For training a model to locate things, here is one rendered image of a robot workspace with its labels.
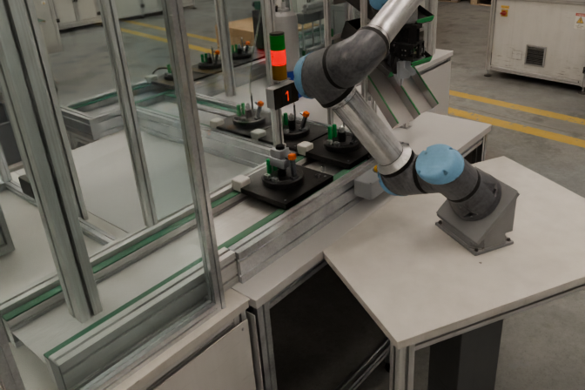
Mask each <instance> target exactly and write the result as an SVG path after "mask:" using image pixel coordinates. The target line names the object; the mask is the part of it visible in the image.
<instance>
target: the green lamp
mask: <svg viewBox="0 0 585 390"><path fill-rule="evenodd" d="M269 38H270V49H271V50H272V51H280V50H284V49H285V48H286V45H285V34H284V35H281V36H270V35H269Z"/></svg>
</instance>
